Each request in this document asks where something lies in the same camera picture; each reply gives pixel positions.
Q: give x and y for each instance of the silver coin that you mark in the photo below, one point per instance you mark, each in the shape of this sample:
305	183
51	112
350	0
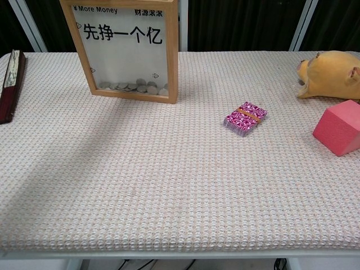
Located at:
152	90
163	91

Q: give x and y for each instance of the dark red folded fan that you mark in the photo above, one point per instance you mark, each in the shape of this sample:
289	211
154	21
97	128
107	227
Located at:
11	84

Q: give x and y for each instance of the black pleated curtain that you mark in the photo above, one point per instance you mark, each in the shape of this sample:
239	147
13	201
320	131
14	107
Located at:
239	25

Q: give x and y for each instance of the white table frame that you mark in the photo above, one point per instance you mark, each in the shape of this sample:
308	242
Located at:
180	254

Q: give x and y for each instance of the pink foam cube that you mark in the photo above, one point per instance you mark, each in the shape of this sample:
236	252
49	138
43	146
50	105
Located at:
337	129

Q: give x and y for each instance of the pink patterned card deck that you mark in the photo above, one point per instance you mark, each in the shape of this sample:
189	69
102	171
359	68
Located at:
245	119

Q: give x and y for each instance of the beige woven tablecloth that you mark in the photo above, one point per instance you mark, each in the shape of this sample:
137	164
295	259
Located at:
180	182

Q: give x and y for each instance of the wooden framed money box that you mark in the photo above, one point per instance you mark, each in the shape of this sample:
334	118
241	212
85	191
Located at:
126	62

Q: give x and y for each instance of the yellow plush toy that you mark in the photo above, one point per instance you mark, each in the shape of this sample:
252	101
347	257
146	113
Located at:
329	76

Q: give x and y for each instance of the white frame post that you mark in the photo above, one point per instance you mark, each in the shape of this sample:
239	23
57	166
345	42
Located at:
303	25
28	25
183	25

